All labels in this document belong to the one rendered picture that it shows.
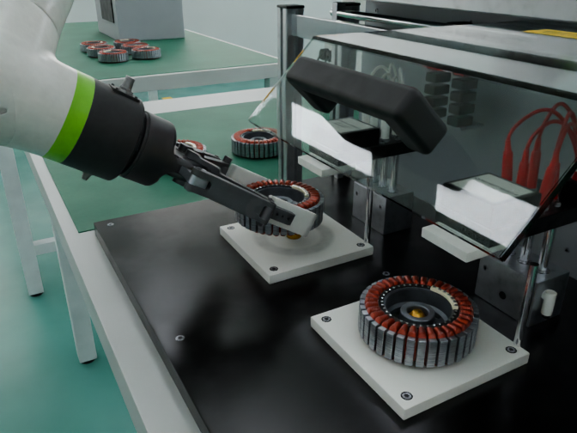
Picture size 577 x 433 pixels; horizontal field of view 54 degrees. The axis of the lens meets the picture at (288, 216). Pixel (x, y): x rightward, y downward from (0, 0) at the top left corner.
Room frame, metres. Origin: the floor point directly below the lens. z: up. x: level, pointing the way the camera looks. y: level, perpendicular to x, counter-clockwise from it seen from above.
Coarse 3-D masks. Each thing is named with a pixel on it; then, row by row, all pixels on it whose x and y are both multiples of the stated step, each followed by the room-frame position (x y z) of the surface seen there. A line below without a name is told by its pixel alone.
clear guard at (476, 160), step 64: (384, 64) 0.35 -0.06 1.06; (448, 64) 0.31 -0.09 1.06; (512, 64) 0.31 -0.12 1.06; (576, 64) 0.31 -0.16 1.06; (320, 128) 0.34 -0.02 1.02; (384, 128) 0.30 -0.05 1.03; (448, 128) 0.27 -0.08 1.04; (512, 128) 0.25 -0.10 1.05; (576, 128) 0.23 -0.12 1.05; (384, 192) 0.27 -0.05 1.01; (448, 192) 0.24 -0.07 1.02; (512, 192) 0.22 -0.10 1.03
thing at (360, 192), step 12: (360, 192) 0.74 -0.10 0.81; (360, 204) 0.74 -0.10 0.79; (384, 204) 0.69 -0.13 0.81; (396, 204) 0.70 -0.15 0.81; (360, 216) 0.74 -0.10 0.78; (372, 216) 0.71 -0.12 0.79; (384, 216) 0.69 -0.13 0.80; (396, 216) 0.70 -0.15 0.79; (408, 216) 0.71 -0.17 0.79; (384, 228) 0.69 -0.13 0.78; (396, 228) 0.70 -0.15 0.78; (408, 228) 0.71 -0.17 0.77
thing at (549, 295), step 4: (544, 292) 0.48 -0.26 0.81; (548, 292) 0.48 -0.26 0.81; (552, 292) 0.48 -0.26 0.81; (544, 296) 0.48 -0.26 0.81; (548, 296) 0.48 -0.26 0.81; (552, 296) 0.47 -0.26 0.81; (544, 300) 0.48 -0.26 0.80; (548, 300) 0.47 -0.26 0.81; (552, 300) 0.47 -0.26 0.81; (544, 304) 0.48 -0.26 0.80; (548, 304) 0.47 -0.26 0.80; (552, 304) 0.47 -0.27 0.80; (544, 308) 0.48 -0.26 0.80; (548, 308) 0.47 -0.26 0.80; (552, 308) 0.47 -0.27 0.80; (544, 312) 0.47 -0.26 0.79; (548, 312) 0.47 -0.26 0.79; (552, 312) 0.47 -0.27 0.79; (544, 316) 0.48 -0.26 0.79; (548, 316) 0.47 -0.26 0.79
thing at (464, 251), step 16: (560, 192) 0.53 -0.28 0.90; (560, 208) 0.50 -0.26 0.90; (576, 208) 0.50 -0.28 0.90; (544, 224) 0.48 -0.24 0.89; (560, 224) 0.49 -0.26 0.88; (432, 240) 0.47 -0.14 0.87; (448, 240) 0.46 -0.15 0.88; (528, 240) 0.52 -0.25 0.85; (544, 240) 0.50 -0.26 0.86; (464, 256) 0.44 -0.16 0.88; (480, 256) 0.44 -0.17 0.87; (528, 256) 0.52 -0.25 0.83; (544, 256) 0.50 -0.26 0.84
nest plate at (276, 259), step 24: (240, 240) 0.65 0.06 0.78; (264, 240) 0.65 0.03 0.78; (288, 240) 0.65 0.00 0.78; (312, 240) 0.65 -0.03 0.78; (336, 240) 0.65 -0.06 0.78; (360, 240) 0.65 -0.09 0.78; (264, 264) 0.59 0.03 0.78; (288, 264) 0.59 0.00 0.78; (312, 264) 0.59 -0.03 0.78; (336, 264) 0.61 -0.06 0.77
